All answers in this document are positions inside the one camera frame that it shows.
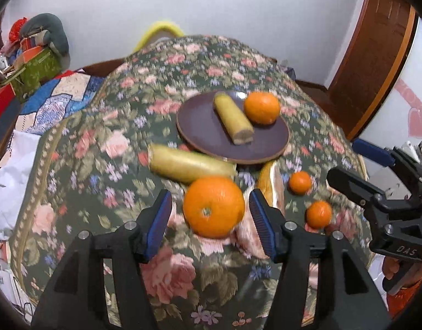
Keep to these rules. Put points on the person's right hand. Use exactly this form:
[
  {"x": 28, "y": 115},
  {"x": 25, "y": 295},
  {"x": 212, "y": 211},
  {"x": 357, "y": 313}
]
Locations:
[{"x": 390, "y": 268}]

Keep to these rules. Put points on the dark bag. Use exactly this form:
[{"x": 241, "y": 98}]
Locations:
[{"x": 290, "y": 73}]

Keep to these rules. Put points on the grey plush toy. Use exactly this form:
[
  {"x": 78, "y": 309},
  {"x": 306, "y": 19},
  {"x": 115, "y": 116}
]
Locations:
[{"x": 56, "y": 31}]

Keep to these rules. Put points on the medium orange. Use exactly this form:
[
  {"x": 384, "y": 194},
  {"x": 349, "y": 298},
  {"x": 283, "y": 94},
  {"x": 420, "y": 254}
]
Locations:
[{"x": 262, "y": 108}]

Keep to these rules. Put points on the blue patchwork quilt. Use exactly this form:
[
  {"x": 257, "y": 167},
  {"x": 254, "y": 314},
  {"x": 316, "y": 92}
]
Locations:
[{"x": 60, "y": 99}]

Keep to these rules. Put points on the orange box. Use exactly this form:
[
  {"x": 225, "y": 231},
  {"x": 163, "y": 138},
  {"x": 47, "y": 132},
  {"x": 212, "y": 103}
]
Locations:
[{"x": 30, "y": 53}]

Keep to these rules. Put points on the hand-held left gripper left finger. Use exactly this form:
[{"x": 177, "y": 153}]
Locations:
[{"x": 159, "y": 220}]

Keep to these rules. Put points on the red bag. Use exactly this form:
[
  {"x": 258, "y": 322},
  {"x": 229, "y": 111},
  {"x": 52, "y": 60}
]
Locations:
[{"x": 17, "y": 29}]

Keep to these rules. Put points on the small tangerine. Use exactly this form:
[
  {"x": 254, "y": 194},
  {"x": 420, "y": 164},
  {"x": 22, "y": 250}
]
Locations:
[
  {"x": 319, "y": 215},
  {"x": 300, "y": 183}
]

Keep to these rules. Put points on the green floral blanket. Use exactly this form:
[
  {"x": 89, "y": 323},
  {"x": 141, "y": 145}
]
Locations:
[{"x": 94, "y": 165}]

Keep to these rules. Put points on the person's right forearm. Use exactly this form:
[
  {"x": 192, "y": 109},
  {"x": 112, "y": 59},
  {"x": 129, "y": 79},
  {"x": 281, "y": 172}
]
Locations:
[{"x": 412, "y": 299}]

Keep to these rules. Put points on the brown wooden door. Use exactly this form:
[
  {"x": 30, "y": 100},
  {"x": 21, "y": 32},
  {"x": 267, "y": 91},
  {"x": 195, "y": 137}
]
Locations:
[{"x": 369, "y": 58}]

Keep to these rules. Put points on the dark grey box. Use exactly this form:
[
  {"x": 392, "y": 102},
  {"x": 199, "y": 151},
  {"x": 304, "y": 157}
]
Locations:
[{"x": 8, "y": 120}]

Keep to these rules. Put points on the yellow foam tube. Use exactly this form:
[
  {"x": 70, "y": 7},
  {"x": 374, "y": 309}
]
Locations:
[{"x": 159, "y": 26}]

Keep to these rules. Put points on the dark purple plate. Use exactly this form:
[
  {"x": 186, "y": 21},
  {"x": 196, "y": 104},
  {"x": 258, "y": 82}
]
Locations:
[{"x": 204, "y": 127}]

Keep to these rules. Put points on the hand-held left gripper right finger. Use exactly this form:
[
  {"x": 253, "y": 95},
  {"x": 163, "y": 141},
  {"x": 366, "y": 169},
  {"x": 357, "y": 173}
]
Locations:
[{"x": 260, "y": 220}]

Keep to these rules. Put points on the long yellow corn cob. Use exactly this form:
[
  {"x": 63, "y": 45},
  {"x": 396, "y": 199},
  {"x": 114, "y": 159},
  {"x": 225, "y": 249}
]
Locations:
[{"x": 187, "y": 163}]

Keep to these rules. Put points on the white cloth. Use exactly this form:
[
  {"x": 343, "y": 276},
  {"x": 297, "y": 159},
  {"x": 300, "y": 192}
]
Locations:
[{"x": 11, "y": 178}]

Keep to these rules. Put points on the large orange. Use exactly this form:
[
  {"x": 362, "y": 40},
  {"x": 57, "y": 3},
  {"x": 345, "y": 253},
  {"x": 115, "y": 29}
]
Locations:
[{"x": 214, "y": 206}]

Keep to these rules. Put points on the short yellow corn cob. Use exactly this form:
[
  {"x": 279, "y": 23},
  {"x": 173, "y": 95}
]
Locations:
[{"x": 231, "y": 120}]

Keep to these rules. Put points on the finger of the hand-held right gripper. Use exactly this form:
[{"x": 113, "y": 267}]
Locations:
[
  {"x": 355, "y": 184},
  {"x": 372, "y": 151}
]

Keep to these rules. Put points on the wooden bed frame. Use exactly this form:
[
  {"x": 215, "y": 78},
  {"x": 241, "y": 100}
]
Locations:
[{"x": 101, "y": 67}]

